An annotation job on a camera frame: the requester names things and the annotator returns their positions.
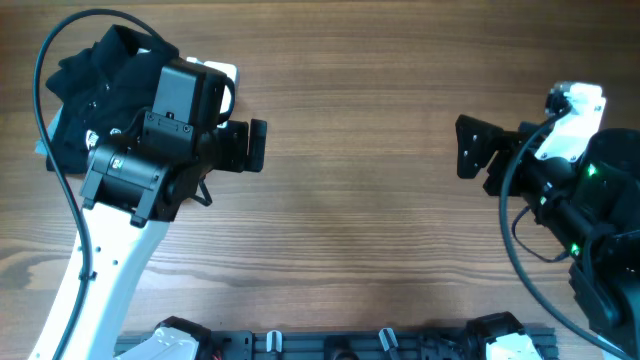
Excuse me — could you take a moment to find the black t-shirt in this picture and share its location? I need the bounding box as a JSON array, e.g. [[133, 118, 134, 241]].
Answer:
[[46, 25, 179, 146]]

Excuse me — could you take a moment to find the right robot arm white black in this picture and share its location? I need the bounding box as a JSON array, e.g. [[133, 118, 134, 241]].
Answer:
[[455, 110, 639, 359]]

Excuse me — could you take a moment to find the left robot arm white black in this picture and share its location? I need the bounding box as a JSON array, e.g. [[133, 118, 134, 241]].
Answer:
[[30, 57, 267, 359]]

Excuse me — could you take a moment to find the stack of folded black clothes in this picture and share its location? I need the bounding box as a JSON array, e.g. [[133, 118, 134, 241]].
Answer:
[[47, 108, 100, 175]]

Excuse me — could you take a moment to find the light grey folded garment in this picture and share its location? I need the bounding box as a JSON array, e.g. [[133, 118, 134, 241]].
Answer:
[[34, 107, 64, 156]]

